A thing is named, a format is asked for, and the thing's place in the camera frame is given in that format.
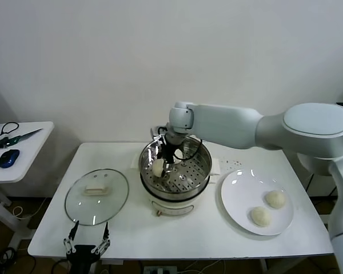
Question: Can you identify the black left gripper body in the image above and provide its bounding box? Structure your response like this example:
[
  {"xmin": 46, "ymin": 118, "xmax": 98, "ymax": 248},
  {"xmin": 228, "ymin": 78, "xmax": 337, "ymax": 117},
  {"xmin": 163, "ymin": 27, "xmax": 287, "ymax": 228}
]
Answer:
[{"xmin": 67, "ymin": 244, "xmax": 100, "ymax": 274}]

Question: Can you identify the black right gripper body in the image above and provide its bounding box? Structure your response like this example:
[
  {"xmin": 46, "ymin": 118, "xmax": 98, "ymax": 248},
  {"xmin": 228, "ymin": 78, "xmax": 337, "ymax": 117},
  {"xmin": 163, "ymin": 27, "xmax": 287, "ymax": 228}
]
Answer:
[{"xmin": 161, "ymin": 141, "xmax": 178, "ymax": 164}]

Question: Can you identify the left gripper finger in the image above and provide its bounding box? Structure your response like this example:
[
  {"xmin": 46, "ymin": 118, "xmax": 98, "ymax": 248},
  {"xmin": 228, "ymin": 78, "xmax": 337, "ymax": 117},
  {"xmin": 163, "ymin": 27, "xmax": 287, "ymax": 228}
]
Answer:
[
  {"xmin": 63, "ymin": 220, "xmax": 80, "ymax": 255},
  {"xmin": 91, "ymin": 221, "xmax": 111, "ymax": 255}
]

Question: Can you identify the glass pot lid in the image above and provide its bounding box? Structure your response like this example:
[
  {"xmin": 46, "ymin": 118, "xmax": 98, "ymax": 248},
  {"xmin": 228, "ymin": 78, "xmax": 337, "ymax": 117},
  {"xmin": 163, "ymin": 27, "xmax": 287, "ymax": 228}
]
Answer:
[{"xmin": 64, "ymin": 168, "xmax": 130, "ymax": 227}]

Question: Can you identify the stainless steel steamer basket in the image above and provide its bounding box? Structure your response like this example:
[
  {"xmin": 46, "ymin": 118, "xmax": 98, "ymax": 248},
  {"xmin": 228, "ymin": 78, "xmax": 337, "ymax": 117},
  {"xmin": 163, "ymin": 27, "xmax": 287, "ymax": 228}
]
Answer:
[{"xmin": 130, "ymin": 136, "xmax": 221, "ymax": 200}]

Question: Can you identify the white power strip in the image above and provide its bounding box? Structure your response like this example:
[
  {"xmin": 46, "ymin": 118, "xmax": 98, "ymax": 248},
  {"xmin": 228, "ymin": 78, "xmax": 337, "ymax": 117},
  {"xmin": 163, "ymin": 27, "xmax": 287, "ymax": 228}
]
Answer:
[{"xmin": 142, "ymin": 265, "xmax": 178, "ymax": 274}]

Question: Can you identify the white round plate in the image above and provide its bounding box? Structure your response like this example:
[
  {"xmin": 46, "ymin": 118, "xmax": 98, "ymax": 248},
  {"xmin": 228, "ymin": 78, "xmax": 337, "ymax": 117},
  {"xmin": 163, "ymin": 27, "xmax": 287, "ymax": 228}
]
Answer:
[{"xmin": 220, "ymin": 170, "xmax": 294, "ymax": 236}]

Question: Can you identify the white side table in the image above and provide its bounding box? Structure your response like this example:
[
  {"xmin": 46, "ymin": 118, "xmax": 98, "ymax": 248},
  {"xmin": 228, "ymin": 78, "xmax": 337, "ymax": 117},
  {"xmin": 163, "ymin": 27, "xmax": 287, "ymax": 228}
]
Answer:
[{"xmin": 0, "ymin": 122, "xmax": 55, "ymax": 249}]

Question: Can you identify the blue computer mouse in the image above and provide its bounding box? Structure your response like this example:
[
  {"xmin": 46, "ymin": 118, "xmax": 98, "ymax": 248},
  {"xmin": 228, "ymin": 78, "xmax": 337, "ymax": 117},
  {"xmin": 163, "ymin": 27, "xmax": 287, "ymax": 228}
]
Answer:
[{"xmin": 0, "ymin": 148, "xmax": 21, "ymax": 169}]

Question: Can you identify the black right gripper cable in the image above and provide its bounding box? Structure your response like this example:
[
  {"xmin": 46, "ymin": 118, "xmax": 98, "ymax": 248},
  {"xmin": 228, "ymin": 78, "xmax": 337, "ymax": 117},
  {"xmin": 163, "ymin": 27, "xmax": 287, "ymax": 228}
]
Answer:
[{"xmin": 182, "ymin": 138, "xmax": 203, "ymax": 161}]

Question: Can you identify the thin white floor cable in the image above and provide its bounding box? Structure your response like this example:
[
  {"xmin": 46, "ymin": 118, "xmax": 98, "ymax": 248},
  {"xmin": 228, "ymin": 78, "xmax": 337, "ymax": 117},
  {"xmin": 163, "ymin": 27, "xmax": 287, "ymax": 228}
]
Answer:
[
  {"xmin": 12, "ymin": 196, "xmax": 48, "ymax": 220},
  {"xmin": 185, "ymin": 259, "xmax": 226, "ymax": 274}
]

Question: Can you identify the black floor cable bundle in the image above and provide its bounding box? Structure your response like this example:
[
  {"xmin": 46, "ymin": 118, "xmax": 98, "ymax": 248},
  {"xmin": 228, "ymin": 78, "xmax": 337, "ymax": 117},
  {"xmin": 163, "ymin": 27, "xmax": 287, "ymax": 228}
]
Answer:
[{"xmin": 0, "ymin": 247, "xmax": 18, "ymax": 274}]

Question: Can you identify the black looped cable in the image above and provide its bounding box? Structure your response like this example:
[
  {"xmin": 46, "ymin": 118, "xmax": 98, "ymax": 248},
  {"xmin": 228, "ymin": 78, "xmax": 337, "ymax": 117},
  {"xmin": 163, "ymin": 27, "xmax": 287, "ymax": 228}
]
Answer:
[{"xmin": 0, "ymin": 122, "xmax": 21, "ymax": 140}]

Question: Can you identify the black cable with adapter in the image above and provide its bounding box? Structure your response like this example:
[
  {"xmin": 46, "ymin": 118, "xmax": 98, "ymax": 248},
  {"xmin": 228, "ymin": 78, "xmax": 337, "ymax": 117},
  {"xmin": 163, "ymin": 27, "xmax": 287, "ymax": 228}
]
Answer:
[{"xmin": 305, "ymin": 171, "xmax": 315, "ymax": 198}]

